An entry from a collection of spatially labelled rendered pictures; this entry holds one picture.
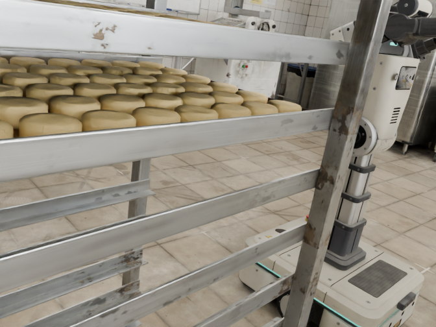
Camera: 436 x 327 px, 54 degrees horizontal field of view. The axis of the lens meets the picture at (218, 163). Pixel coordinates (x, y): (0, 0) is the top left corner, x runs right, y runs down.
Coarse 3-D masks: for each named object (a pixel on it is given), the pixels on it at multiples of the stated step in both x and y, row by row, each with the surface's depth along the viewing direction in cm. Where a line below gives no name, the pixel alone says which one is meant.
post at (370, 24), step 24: (384, 0) 53; (360, 24) 55; (384, 24) 55; (360, 48) 56; (360, 72) 56; (360, 96) 57; (336, 120) 59; (360, 120) 60; (336, 144) 60; (336, 168) 60; (336, 192) 62; (312, 216) 64; (312, 240) 65; (312, 264) 66; (312, 288) 68; (288, 312) 70
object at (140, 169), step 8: (152, 0) 83; (160, 0) 83; (152, 8) 83; (160, 8) 84; (160, 56) 88; (144, 160) 94; (136, 168) 94; (144, 168) 95; (136, 176) 95; (144, 176) 95; (136, 200) 96; (144, 200) 98; (128, 208) 99; (136, 208) 97; (144, 208) 99; (128, 216) 99; (136, 248) 101; (128, 272) 103; (136, 272) 104; (128, 280) 103
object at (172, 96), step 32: (0, 64) 56; (32, 64) 62; (64, 64) 66; (96, 64) 70; (128, 64) 74; (160, 64) 80; (0, 96) 42; (32, 96) 46; (64, 96) 45; (96, 96) 50; (128, 96) 50; (160, 96) 52; (192, 96) 55; (224, 96) 59; (256, 96) 63; (0, 128) 32; (32, 128) 34; (64, 128) 35; (96, 128) 38
